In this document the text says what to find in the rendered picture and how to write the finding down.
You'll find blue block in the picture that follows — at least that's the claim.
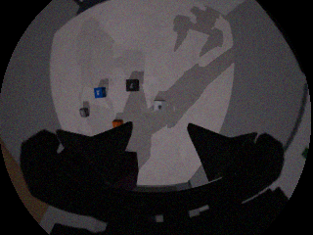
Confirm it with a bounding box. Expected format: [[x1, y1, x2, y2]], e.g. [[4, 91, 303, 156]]
[[94, 86, 106, 98]]

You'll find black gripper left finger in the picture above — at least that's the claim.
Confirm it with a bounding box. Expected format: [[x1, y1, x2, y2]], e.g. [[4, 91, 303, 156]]
[[56, 121, 133, 185]]

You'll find orange block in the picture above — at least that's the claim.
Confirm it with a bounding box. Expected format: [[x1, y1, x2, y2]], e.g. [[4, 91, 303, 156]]
[[112, 120, 124, 128]]

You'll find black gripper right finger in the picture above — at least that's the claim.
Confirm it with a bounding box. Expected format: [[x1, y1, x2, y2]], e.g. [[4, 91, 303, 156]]
[[188, 124, 257, 181]]

